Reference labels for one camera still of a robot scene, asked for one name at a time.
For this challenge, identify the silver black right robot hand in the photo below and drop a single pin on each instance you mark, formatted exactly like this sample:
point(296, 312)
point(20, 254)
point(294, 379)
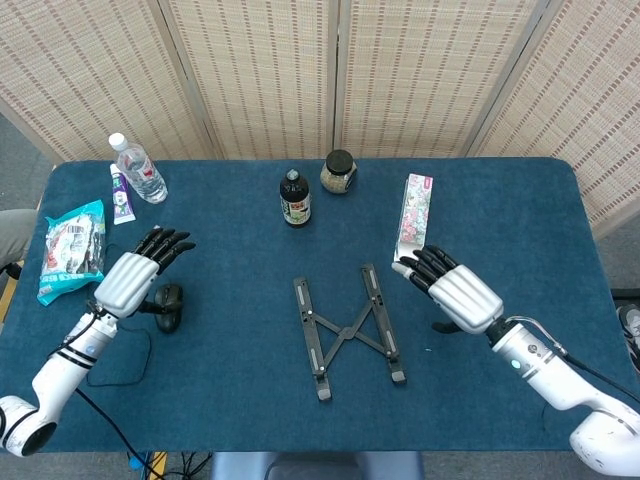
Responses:
point(465, 297)

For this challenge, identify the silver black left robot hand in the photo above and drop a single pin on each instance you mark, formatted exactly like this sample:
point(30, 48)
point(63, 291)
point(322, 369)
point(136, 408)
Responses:
point(125, 285)

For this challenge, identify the black folding laptop stand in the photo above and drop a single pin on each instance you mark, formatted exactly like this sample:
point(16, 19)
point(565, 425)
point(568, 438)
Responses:
point(345, 331)

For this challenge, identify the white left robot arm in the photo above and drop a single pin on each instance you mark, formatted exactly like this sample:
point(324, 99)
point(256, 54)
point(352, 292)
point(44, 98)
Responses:
point(55, 380)

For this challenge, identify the black computer mouse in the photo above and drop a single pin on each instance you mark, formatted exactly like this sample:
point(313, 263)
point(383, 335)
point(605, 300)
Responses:
point(170, 321)

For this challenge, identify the teal snack bag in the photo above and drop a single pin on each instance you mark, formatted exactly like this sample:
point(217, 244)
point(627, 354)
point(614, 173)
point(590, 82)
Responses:
point(70, 250)

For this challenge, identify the white purple toothpaste tube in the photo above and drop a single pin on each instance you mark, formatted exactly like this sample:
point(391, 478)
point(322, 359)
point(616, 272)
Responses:
point(121, 205)

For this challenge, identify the floral paper box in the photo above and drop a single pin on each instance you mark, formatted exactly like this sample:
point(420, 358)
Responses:
point(417, 210)

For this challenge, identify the clear plastic water bottle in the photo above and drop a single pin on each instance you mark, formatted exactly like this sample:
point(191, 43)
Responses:
point(142, 175)

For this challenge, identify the grey trouser leg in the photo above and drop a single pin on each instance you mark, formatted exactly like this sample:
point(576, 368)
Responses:
point(15, 235)

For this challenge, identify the blue table cloth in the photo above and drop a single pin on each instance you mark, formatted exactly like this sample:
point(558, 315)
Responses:
point(240, 400)

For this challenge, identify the grey sneaker shoe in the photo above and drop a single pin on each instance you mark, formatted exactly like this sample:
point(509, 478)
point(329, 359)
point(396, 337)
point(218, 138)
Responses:
point(631, 335)

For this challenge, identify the glass jar black lid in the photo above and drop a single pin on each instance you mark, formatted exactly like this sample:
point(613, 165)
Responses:
point(338, 172)

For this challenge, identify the dark tea drink bottle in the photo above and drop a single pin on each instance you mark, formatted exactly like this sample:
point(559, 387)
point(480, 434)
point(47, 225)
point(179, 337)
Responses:
point(295, 200)

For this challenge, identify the bamboo folding screen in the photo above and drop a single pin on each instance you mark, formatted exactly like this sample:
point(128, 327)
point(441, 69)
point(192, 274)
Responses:
point(275, 75)

